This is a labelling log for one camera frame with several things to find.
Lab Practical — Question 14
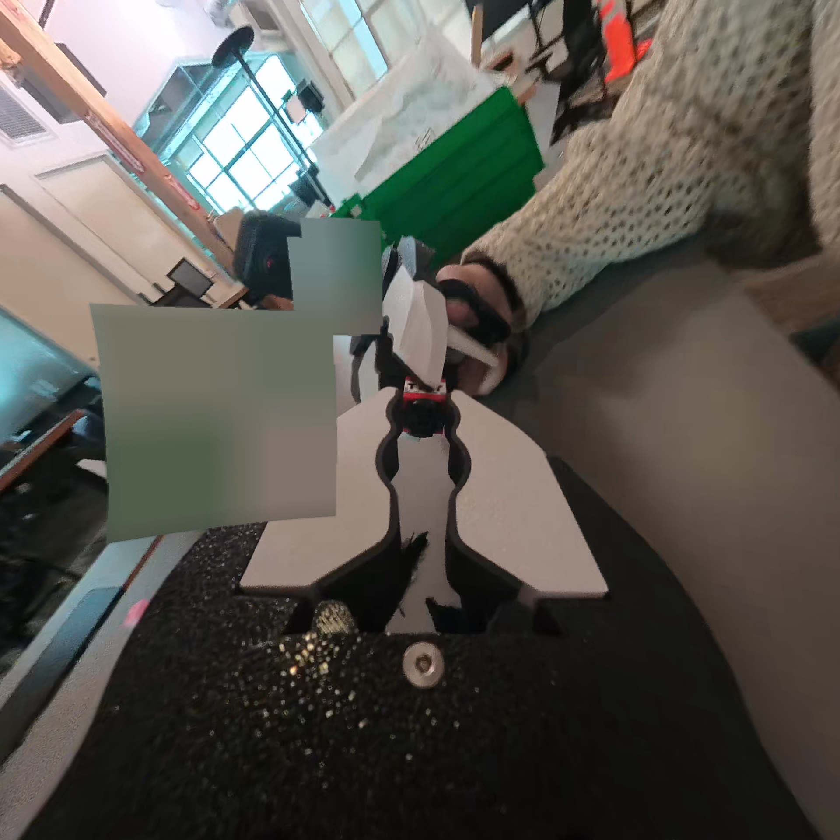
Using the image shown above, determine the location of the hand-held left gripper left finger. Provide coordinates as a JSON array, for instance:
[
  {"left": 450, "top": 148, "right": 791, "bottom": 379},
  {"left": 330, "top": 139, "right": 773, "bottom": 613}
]
[{"left": 240, "top": 386, "right": 403, "bottom": 598}]

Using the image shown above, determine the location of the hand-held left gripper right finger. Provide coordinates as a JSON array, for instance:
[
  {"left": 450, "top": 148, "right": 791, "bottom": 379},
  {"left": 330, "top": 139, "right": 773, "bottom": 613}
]
[{"left": 448, "top": 392, "right": 609, "bottom": 601}]

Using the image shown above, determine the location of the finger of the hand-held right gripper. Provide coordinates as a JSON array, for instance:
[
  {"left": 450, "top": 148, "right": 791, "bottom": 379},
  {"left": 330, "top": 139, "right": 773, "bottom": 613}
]
[{"left": 384, "top": 270, "right": 455, "bottom": 389}]

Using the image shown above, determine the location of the red lego block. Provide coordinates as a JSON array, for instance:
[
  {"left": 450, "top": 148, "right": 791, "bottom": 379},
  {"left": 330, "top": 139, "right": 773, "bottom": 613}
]
[{"left": 402, "top": 377, "right": 454, "bottom": 437}]

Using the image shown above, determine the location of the person's right forearm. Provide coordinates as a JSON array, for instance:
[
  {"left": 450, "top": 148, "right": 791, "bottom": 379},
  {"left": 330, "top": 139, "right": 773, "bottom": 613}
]
[{"left": 459, "top": 0, "right": 840, "bottom": 332}]

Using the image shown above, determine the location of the person's right hand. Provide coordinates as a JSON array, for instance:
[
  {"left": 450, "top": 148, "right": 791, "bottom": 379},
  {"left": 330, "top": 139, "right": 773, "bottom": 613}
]
[{"left": 435, "top": 258, "right": 534, "bottom": 396}]

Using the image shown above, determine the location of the black computer monitor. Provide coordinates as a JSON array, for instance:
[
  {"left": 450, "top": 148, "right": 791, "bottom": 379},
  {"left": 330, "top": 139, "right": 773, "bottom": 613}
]
[{"left": 166, "top": 258, "right": 215, "bottom": 298}]

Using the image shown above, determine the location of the green storage bin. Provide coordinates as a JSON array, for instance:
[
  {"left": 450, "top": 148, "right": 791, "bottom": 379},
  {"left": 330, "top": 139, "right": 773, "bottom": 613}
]
[{"left": 331, "top": 85, "right": 547, "bottom": 266}]

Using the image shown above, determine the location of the black round lamp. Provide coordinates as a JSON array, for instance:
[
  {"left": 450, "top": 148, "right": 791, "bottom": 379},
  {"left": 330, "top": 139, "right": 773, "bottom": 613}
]
[{"left": 213, "top": 26, "right": 332, "bottom": 207}]

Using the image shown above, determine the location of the wooden beam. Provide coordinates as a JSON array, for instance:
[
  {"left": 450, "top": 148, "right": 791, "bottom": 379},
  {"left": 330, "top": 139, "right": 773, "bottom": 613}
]
[{"left": 0, "top": 0, "right": 240, "bottom": 266}]

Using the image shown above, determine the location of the black keyboard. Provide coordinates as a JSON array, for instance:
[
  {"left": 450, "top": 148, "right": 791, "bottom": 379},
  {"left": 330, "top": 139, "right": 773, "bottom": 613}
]
[{"left": 0, "top": 584, "right": 127, "bottom": 698}]

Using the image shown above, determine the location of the orange traffic cone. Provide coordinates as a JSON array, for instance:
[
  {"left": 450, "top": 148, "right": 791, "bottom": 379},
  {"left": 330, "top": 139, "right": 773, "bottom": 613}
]
[{"left": 594, "top": 0, "right": 655, "bottom": 84}]

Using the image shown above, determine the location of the black wall box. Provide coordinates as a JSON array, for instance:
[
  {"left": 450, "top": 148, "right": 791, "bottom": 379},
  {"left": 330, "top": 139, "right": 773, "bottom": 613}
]
[{"left": 13, "top": 42, "right": 107, "bottom": 123}]

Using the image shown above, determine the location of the wall air vent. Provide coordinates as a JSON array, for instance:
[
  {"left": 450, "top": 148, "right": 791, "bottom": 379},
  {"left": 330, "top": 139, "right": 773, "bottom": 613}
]
[{"left": 0, "top": 85, "right": 52, "bottom": 143}]

